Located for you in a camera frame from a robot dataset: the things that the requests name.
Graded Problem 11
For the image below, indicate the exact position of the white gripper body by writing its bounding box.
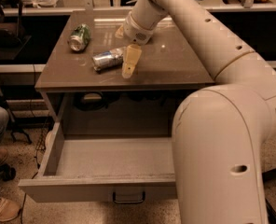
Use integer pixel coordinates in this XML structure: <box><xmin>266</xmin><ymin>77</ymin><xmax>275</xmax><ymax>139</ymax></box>
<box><xmin>123</xmin><ymin>11</ymin><xmax>153</xmax><ymax>45</ymax></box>

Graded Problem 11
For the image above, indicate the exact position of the silver blue redbull can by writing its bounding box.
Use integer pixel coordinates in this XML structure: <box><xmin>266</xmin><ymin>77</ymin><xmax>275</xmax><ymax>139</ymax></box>
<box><xmin>92</xmin><ymin>47</ymin><xmax>125</xmax><ymax>72</ymax></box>

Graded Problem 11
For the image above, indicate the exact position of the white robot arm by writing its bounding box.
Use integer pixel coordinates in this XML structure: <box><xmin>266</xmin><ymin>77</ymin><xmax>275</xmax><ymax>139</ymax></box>
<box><xmin>117</xmin><ymin>0</ymin><xmax>276</xmax><ymax>224</ymax></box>

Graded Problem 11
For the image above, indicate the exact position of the green soda can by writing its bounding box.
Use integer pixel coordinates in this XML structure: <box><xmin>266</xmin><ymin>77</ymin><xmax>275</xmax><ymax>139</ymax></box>
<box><xmin>68</xmin><ymin>23</ymin><xmax>90</xmax><ymax>52</ymax></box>

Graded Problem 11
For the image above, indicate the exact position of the grey cabinet with glossy top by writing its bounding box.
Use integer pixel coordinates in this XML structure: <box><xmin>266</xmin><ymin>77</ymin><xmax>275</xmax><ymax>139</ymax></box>
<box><xmin>34</xmin><ymin>8</ymin><xmax>216</xmax><ymax>137</ymax></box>

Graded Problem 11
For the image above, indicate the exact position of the open grey top drawer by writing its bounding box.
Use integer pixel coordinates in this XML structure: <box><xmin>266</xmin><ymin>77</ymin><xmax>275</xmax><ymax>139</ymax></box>
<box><xmin>19</xmin><ymin>122</ymin><xmax>176</xmax><ymax>203</ymax></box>

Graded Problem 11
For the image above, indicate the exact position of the black chair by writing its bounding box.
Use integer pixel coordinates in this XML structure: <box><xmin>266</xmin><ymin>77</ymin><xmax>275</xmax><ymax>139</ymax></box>
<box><xmin>0</xmin><ymin>0</ymin><xmax>31</xmax><ymax>61</ymax></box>

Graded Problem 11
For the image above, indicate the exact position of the tan sneaker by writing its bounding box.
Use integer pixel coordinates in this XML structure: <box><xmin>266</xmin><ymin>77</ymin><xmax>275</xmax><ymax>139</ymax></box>
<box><xmin>0</xmin><ymin>197</ymin><xmax>21</xmax><ymax>222</ymax></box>

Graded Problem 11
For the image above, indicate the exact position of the black drawer handle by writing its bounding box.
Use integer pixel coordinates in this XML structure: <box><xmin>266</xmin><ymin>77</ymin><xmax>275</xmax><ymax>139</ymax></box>
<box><xmin>112</xmin><ymin>191</ymin><xmax>146</xmax><ymax>204</ymax></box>

